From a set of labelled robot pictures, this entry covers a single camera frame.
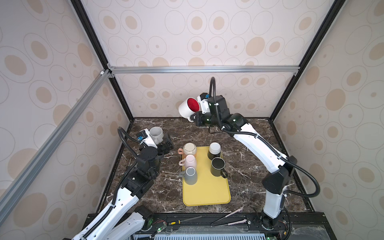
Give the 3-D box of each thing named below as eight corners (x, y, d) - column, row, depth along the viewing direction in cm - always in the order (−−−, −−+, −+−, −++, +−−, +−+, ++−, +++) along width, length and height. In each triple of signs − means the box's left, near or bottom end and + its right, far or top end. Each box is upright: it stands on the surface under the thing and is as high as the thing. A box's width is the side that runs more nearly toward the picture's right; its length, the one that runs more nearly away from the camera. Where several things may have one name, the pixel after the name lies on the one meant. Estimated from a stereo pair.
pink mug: (180, 169, 93) (178, 162, 86) (180, 162, 97) (179, 154, 90) (196, 169, 93) (196, 162, 86) (196, 162, 97) (196, 154, 90)
